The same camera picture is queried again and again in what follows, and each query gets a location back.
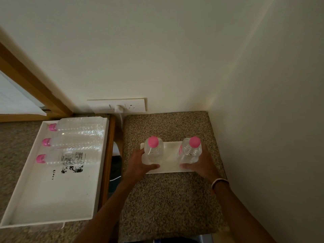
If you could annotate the person's right hand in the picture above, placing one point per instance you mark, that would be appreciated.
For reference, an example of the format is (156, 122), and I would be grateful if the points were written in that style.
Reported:
(206, 165)

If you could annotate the person's left hand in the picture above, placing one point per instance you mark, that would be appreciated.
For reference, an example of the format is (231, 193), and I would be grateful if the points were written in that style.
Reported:
(135, 167)

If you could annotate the person's left thumb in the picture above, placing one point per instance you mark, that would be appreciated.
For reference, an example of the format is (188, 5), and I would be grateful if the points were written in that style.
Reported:
(152, 167)

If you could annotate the person's right thumb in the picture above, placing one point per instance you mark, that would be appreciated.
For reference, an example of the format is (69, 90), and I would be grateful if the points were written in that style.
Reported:
(187, 166)

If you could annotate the clear bottle with pink cap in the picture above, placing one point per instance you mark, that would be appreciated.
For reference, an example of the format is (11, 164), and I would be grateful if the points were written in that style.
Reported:
(190, 151)
(153, 151)
(73, 141)
(63, 158)
(76, 126)

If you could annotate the person's right forearm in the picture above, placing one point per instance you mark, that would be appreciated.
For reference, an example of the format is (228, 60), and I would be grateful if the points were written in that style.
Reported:
(240, 212)

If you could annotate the person's left forearm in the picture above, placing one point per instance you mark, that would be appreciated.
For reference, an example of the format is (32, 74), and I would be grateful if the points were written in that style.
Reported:
(111, 207)

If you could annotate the small white tray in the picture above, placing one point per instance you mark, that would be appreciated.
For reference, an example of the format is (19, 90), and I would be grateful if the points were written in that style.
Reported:
(170, 156)

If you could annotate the white wristband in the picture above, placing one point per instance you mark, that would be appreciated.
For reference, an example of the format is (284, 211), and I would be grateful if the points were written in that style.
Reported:
(219, 181)

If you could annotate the black appliance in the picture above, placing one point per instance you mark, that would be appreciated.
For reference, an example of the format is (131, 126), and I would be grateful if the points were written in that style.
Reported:
(116, 174)

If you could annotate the wooden counter side panel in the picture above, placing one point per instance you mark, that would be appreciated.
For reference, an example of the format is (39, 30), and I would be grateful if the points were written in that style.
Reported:
(107, 161)

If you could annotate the white plug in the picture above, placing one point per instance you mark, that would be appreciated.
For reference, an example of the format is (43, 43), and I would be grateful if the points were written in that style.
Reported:
(119, 108)

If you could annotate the large white tray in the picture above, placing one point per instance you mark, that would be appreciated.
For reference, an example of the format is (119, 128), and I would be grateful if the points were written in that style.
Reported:
(55, 187)

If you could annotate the white wall socket plate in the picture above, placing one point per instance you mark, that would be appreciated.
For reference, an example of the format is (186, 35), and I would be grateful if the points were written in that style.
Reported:
(136, 105)

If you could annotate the wooden window frame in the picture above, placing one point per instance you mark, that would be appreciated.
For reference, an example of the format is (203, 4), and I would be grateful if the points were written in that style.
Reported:
(30, 86)

